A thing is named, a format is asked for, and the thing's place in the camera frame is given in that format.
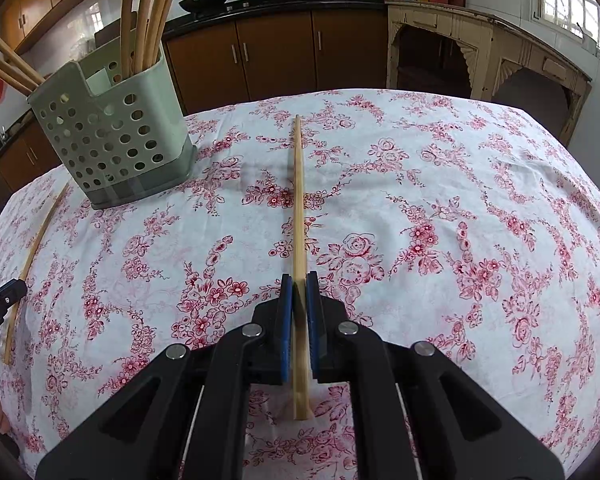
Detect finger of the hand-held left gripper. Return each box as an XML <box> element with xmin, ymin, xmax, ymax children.
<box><xmin>0</xmin><ymin>280</ymin><xmax>28</xmax><ymax>317</ymax></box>

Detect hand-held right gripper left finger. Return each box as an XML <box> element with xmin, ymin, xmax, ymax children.
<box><xmin>35</xmin><ymin>272</ymin><xmax>296</xmax><ymax>480</ymax></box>

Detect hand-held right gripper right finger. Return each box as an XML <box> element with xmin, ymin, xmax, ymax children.
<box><xmin>305</xmin><ymin>270</ymin><xmax>566</xmax><ymax>480</ymax></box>

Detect green perforated utensil holder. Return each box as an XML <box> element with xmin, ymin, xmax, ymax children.
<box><xmin>27</xmin><ymin>52</ymin><xmax>198</xmax><ymax>211</ymax></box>

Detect floral red white tablecloth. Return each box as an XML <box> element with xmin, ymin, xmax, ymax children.
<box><xmin>0</xmin><ymin>87</ymin><xmax>600</xmax><ymax>480</ymax></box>

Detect brown lower kitchen cabinets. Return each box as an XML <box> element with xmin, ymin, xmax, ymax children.
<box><xmin>0</xmin><ymin>7</ymin><xmax>388</xmax><ymax>211</ymax></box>

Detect black kitchen countertop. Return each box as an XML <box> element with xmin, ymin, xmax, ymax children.
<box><xmin>0</xmin><ymin>0</ymin><xmax>388</xmax><ymax>171</ymax></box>

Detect cream wooden sideboard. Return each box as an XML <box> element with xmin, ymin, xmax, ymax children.
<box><xmin>385</xmin><ymin>0</ymin><xmax>593</xmax><ymax>146</ymax></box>

